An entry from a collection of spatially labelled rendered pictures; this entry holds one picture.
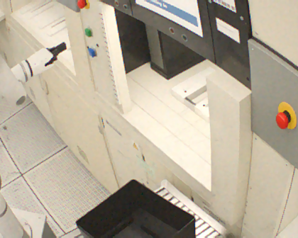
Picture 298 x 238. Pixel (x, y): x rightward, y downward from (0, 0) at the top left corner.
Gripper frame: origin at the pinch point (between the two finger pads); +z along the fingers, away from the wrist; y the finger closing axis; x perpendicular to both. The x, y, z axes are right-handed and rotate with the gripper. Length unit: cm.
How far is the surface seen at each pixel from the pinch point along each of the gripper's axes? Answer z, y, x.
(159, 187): 6, 42, -44
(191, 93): 36, 25, -30
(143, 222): -8, 53, -43
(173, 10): 12, 55, 31
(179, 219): -2, 66, -35
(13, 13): 15, -135, -35
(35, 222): -43, 28, -44
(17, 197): -40, -61, -120
